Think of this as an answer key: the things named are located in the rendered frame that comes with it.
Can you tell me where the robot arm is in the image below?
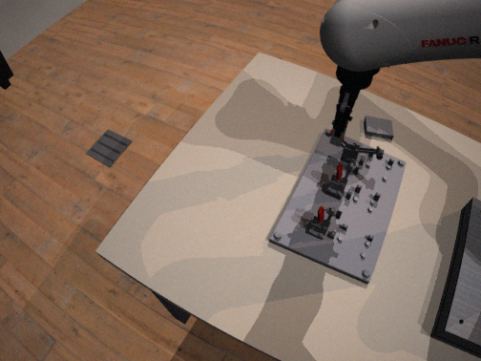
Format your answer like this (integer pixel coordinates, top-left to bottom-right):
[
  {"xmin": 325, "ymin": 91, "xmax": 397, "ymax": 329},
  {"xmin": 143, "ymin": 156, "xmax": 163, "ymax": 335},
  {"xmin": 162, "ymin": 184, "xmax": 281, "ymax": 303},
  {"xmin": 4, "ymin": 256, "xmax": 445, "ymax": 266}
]
[{"xmin": 320, "ymin": 0, "xmax": 481, "ymax": 76}]

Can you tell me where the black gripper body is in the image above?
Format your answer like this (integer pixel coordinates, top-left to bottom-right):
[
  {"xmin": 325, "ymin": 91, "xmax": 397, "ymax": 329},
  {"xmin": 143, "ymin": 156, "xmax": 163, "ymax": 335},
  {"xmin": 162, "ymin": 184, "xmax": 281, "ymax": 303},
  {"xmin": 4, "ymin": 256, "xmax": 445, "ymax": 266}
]
[{"xmin": 336, "ymin": 66, "xmax": 373, "ymax": 103}]

